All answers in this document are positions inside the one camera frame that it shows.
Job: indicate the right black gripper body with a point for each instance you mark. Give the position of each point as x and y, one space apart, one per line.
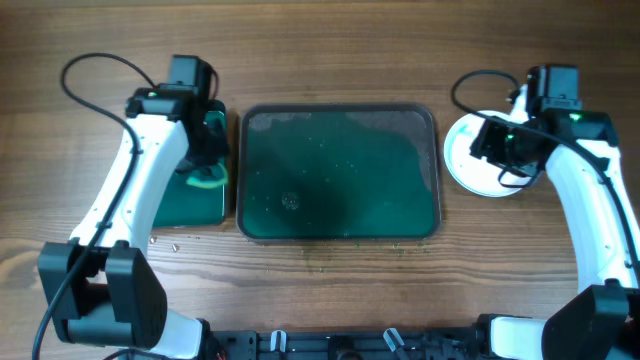
505 146

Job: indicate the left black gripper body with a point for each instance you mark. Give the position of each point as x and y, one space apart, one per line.
206 148

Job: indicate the white plate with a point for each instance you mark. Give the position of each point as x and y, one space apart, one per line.
475 175

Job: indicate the green yellow sponge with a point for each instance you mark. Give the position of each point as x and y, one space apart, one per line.
209 177

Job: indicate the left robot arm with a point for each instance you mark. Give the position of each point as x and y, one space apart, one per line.
99 287

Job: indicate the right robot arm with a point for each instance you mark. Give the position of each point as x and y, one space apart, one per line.
578 150

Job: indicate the small black green tray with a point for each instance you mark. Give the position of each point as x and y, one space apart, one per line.
183 205

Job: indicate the large dark green tray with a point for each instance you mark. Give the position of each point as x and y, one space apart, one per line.
350 171

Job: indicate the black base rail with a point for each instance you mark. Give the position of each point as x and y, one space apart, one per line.
432 344

